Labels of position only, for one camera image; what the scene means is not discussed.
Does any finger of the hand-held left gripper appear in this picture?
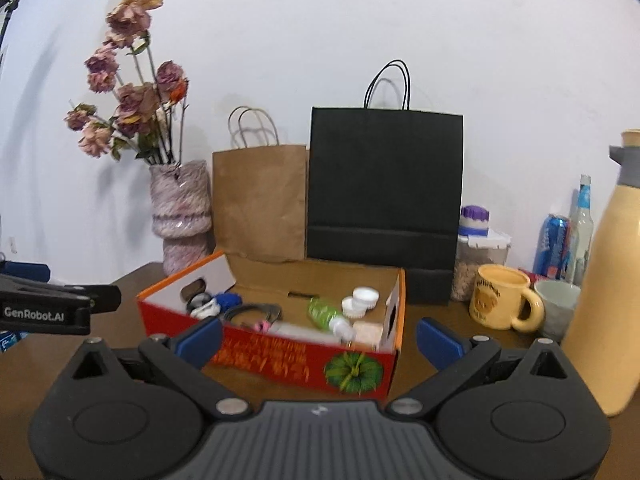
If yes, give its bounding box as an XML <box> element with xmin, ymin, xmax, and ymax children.
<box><xmin>0</xmin><ymin>274</ymin><xmax>122</xmax><ymax>313</ymax></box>
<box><xmin>0</xmin><ymin>261</ymin><xmax>51</xmax><ymax>283</ymax></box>

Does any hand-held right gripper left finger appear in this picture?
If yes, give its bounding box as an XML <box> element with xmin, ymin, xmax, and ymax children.
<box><xmin>72</xmin><ymin>316</ymin><xmax>251</xmax><ymax>418</ymax></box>

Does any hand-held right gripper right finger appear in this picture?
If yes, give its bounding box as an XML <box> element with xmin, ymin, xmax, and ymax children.
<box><xmin>387</xmin><ymin>316</ymin><xmax>571</xmax><ymax>418</ymax></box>

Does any white black round gadget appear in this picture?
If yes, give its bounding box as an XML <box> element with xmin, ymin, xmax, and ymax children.
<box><xmin>187</xmin><ymin>294</ymin><xmax>221</xmax><ymax>318</ymax></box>

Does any black braided cable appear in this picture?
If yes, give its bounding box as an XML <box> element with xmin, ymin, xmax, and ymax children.
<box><xmin>222</xmin><ymin>302</ymin><xmax>283</xmax><ymax>328</ymax></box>

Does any beige block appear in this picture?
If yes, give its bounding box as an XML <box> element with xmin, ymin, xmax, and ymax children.
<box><xmin>352</xmin><ymin>321</ymin><xmax>386</xmax><ymax>348</ymax></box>

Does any orange cardboard box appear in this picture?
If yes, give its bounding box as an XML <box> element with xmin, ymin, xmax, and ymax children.
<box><xmin>136</xmin><ymin>250</ymin><xmax>407</xmax><ymax>402</ymax></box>

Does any white plastic tube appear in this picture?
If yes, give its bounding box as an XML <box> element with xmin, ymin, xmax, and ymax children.
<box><xmin>272</xmin><ymin>322</ymin><xmax>333</xmax><ymax>346</ymax></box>

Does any green plastic bottle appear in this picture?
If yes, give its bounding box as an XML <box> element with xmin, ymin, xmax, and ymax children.
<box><xmin>306</xmin><ymin>297</ymin><xmax>353</xmax><ymax>343</ymax></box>

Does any yellow bear mug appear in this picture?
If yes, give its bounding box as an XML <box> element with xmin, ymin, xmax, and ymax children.
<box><xmin>469</xmin><ymin>264</ymin><xmax>546</xmax><ymax>333</ymax></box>

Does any clear seed container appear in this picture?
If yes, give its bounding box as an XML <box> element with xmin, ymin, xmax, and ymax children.
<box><xmin>451</xmin><ymin>230</ymin><xmax>512</xmax><ymax>302</ymax></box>

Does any pale grey cup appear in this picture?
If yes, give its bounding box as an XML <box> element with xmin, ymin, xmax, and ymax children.
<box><xmin>534</xmin><ymin>280</ymin><xmax>583</xmax><ymax>343</ymax></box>

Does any small purple white jar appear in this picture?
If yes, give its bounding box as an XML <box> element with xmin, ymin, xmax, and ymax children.
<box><xmin>459</xmin><ymin>205</ymin><xmax>490</xmax><ymax>238</ymax></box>

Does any pink mottled ceramic vase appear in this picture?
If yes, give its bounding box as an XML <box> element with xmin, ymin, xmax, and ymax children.
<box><xmin>150</xmin><ymin>160</ymin><xmax>213</xmax><ymax>277</ymax></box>

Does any blue drink can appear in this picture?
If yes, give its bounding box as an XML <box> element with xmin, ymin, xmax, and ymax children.
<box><xmin>532</xmin><ymin>213</ymin><xmax>572</xmax><ymax>281</ymax></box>

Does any brown paper bag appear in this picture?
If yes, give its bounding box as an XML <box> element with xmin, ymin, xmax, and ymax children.
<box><xmin>212</xmin><ymin>106</ymin><xmax>308</xmax><ymax>263</ymax></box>

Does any black paper bag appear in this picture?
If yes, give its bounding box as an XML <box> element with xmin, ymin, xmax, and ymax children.
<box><xmin>306</xmin><ymin>60</ymin><xmax>464</xmax><ymax>306</ymax></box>

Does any cream thermos jug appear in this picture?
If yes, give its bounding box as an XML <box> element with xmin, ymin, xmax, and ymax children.
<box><xmin>560</xmin><ymin>130</ymin><xmax>640</xmax><ymax>418</ymax></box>

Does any clear glass bottle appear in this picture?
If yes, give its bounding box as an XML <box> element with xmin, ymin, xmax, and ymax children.
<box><xmin>565</xmin><ymin>174</ymin><xmax>596</xmax><ymax>286</ymax></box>

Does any dried rose bouquet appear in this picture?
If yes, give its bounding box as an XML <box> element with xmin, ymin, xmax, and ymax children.
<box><xmin>64</xmin><ymin>0</ymin><xmax>190</xmax><ymax>166</ymax></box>

